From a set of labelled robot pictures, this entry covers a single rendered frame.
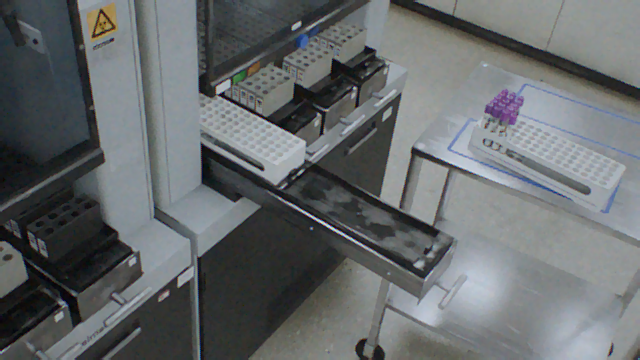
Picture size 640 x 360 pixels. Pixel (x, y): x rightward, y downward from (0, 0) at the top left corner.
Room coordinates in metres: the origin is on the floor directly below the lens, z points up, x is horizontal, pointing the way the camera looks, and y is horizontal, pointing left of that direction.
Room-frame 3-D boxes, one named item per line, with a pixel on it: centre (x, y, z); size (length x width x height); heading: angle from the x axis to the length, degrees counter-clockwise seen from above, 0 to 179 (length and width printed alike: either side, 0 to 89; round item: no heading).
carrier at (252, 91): (1.27, 0.14, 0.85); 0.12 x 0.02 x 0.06; 149
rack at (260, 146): (1.12, 0.19, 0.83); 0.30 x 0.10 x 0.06; 59
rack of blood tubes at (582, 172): (1.15, -0.46, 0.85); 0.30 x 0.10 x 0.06; 57
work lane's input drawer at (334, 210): (1.03, 0.03, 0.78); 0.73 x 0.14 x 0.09; 59
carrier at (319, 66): (1.39, 0.04, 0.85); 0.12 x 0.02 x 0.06; 148
